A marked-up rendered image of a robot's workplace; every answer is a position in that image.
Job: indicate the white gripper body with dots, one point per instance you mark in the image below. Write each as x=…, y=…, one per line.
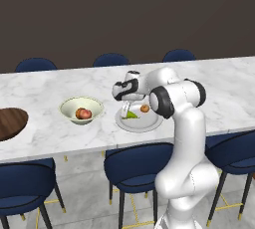
x=125, y=109

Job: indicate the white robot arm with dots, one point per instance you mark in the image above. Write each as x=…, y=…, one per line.
x=186, y=146

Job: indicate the white round plate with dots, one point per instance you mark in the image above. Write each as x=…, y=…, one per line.
x=142, y=122

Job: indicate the pale green bowl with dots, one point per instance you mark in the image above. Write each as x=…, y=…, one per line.
x=71, y=104

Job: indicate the dark brown wooden bowl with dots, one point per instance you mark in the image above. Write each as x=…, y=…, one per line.
x=10, y=122

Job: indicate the green fruit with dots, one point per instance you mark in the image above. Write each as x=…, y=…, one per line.
x=131, y=115

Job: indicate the small orange fruit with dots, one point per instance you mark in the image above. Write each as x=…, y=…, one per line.
x=144, y=108

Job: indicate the red apple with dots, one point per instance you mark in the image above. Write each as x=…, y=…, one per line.
x=87, y=114

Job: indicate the orange-brown peach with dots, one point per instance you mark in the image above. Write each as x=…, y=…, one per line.
x=79, y=113

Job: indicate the blue upholstered chair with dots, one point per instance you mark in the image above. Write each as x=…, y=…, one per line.
x=232, y=153
x=35, y=65
x=23, y=186
x=179, y=55
x=110, y=60
x=136, y=168

